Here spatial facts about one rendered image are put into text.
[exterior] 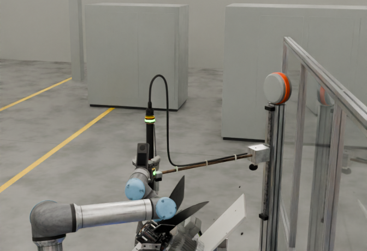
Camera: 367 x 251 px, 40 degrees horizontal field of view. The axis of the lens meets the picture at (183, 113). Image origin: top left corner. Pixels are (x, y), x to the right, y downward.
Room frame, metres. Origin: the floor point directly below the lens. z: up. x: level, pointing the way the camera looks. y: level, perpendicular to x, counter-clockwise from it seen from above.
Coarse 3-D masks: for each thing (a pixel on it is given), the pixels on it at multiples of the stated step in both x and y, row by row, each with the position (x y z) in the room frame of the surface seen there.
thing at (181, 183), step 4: (184, 176) 2.46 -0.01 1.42; (180, 180) 2.43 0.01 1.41; (184, 180) 2.49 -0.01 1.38; (180, 184) 2.45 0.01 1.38; (184, 184) 2.52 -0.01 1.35; (176, 188) 2.42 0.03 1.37; (180, 188) 2.47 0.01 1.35; (184, 188) 2.54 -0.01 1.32; (172, 192) 2.39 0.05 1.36; (176, 192) 2.44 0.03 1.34; (180, 192) 2.49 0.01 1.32; (172, 196) 2.40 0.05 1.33; (176, 196) 2.45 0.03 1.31; (180, 196) 2.50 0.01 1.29; (176, 200) 2.46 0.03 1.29; (180, 200) 2.51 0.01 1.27; (176, 204) 2.46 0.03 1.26; (180, 204) 2.51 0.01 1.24; (176, 208) 2.46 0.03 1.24
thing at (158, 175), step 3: (156, 171) 2.19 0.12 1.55; (159, 171) 2.19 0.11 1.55; (156, 174) 2.16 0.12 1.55; (159, 174) 2.16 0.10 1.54; (156, 177) 2.16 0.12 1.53; (159, 177) 2.16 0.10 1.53; (156, 180) 2.15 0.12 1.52; (159, 180) 2.16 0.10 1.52; (156, 183) 2.16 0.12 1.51; (156, 186) 2.16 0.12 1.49; (156, 189) 2.16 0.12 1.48; (156, 192) 2.14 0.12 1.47
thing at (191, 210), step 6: (198, 204) 2.12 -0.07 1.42; (204, 204) 2.17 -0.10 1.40; (186, 210) 2.11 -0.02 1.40; (192, 210) 2.16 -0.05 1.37; (198, 210) 2.20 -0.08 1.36; (174, 216) 2.12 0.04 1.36; (180, 216) 2.17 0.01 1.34; (186, 216) 2.19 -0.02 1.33; (162, 222) 2.16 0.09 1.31; (168, 222) 2.19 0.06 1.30; (174, 222) 2.21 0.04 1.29; (180, 222) 2.22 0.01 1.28
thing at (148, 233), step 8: (144, 224) 2.30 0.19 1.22; (152, 224) 2.24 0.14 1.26; (144, 232) 2.20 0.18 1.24; (152, 232) 2.21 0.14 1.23; (160, 232) 2.23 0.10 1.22; (168, 232) 2.26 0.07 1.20; (144, 240) 2.20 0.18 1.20; (152, 240) 2.19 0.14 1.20; (160, 240) 2.22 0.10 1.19; (168, 240) 2.21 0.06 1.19; (160, 248) 2.18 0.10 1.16
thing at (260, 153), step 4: (260, 144) 2.52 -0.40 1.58; (264, 144) 2.50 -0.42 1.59; (248, 148) 2.47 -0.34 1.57; (252, 148) 2.45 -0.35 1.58; (256, 148) 2.45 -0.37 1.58; (260, 148) 2.45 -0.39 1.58; (264, 148) 2.45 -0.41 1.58; (268, 148) 2.46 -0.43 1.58; (248, 152) 2.47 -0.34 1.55; (252, 152) 2.44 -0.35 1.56; (256, 152) 2.42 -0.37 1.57; (260, 152) 2.43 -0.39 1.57; (264, 152) 2.44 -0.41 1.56; (268, 152) 2.46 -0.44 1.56; (252, 156) 2.44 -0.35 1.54; (256, 156) 2.42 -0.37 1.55; (260, 156) 2.43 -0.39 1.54; (264, 156) 2.44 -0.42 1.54; (268, 156) 2.46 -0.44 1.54; (252, 160) 2.44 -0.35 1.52; (256, 160) 2.42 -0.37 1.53; (260, 160) 2.43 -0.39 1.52; (264, 160) 2.44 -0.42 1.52; (268, 160) 2.46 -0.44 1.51
